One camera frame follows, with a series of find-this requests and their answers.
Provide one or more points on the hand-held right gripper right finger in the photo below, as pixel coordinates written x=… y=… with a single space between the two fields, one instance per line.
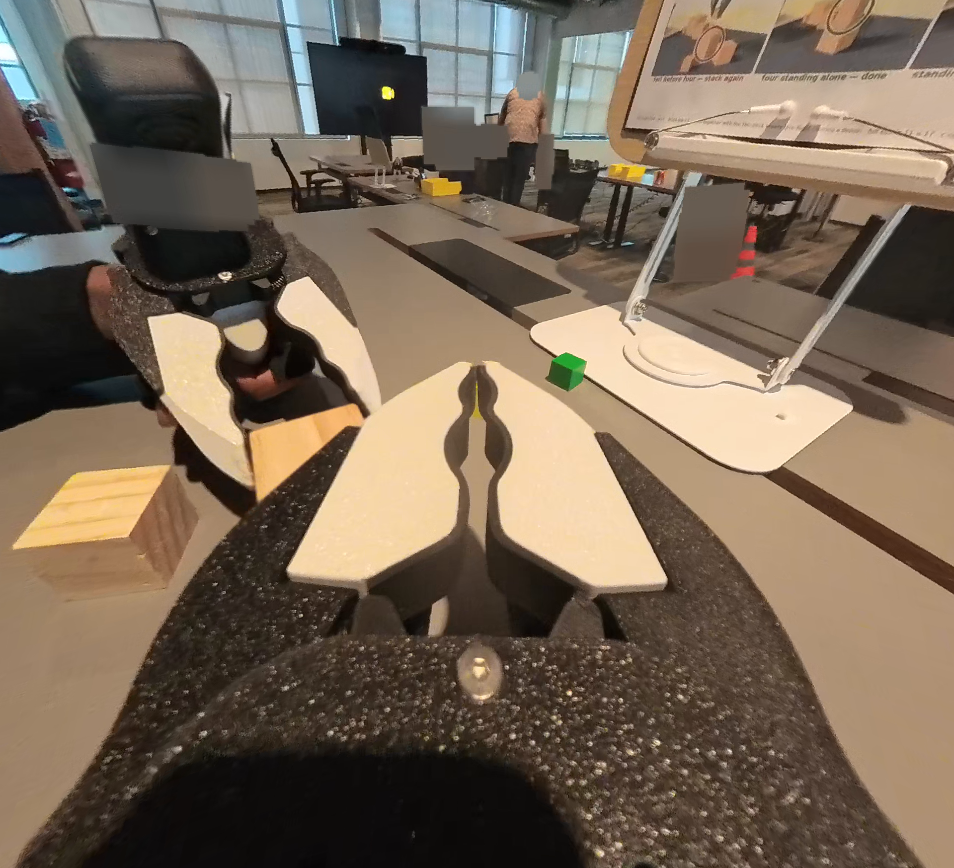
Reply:
x=574 y=510

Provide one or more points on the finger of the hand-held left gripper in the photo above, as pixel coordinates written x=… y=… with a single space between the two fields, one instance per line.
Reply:
x=332 y=339
x=190 y=383

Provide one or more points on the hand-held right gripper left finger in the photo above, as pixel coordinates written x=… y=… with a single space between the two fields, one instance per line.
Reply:
x=380 y=510

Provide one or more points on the medium natural wooden cube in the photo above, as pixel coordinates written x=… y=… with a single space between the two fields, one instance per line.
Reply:
x=298 y=443

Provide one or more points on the green wooden cube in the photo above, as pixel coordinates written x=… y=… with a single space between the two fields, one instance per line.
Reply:
x=568 y=370

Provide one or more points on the large natural wooden cube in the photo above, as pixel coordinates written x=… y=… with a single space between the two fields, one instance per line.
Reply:
x=104 y=525

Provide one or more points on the person's left forearm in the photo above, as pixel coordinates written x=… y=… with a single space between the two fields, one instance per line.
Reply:
x=45 y=346

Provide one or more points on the person's left hand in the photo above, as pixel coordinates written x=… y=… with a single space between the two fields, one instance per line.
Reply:
x=101 y=301

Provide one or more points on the black office chair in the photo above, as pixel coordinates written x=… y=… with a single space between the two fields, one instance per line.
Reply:
x=298 y=182

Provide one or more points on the white and wood document stand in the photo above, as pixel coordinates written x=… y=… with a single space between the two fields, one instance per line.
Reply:
x=693 y=421

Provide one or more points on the dark desk mat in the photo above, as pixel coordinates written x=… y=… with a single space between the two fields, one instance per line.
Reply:
x=484 y=272

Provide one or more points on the long grey office desk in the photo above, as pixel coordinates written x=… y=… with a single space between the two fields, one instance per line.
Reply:
x=462 y=212

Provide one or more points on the single yellow storage bin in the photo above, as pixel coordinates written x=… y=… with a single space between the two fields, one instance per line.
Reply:
x=628 y=171
x=440 y=186

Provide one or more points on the large black display screen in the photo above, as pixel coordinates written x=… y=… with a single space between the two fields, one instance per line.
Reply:
x=365 y=93

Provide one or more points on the orange traffic cone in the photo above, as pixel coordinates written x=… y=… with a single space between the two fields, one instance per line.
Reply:
x=747 y=253

